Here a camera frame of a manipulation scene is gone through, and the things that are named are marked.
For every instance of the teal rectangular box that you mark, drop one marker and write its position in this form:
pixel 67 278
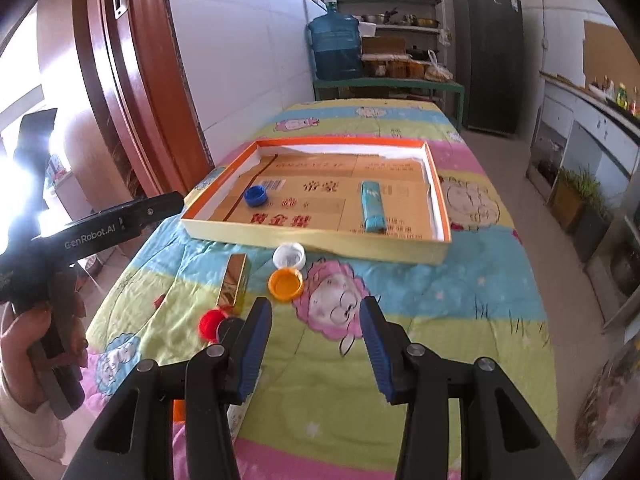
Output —
pixel 373 217

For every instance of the blue bottle cap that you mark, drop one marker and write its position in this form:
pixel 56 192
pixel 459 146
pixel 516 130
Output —
pixel 255 196

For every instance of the gold rectangular box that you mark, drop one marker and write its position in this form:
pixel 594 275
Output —
pixel 233 286

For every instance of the green bench table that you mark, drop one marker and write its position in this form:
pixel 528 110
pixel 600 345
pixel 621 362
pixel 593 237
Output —
pixel 396 83

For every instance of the brown cardboard wall panel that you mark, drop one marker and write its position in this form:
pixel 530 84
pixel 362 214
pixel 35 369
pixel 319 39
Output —
pixel 606 54

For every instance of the yellow-orange bottle cap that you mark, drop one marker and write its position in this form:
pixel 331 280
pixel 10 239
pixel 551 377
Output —
pixel 286 284

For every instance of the black refrigerator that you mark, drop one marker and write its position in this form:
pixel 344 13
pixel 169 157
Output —
pixel 489 41

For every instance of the colourful cartoon quilt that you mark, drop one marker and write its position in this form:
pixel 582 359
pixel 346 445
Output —
pixel 316 412

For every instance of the white bottle cap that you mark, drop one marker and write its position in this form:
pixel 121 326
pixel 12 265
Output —
pixel 289 255

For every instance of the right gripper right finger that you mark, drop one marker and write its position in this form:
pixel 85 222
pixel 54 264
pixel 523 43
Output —
pixel 501 436

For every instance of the orange-rimmed cardboard tray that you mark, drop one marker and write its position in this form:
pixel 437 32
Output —
pixel 313 186

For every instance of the black bottle cap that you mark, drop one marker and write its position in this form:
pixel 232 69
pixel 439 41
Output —
pixel 228 331

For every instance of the potted green plant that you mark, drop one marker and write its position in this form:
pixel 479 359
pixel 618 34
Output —
pixel 579 207

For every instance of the white kitchen counter cabinet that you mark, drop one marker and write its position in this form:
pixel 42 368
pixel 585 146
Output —
pixel 574 130

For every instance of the red wooden door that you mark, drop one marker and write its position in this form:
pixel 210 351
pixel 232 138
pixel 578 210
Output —
pixel 112 69

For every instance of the red bottle cap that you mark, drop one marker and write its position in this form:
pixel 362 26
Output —
pixel 209 324

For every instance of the blue water jug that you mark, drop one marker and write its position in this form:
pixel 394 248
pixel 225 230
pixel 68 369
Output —
pixel 335 44

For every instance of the plastic bag of food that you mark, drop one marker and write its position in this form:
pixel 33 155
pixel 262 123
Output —
pixel 434 71

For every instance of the person's left hand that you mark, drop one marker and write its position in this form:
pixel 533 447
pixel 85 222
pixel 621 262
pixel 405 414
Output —
pixel 43 346

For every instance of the green metal shelf rack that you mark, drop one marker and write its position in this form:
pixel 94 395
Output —
pixel 387 15

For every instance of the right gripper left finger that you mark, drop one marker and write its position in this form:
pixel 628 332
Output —
pixel 132 436

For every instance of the orange bottle cap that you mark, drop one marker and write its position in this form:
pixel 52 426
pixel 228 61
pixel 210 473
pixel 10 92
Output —
pixel 179 411

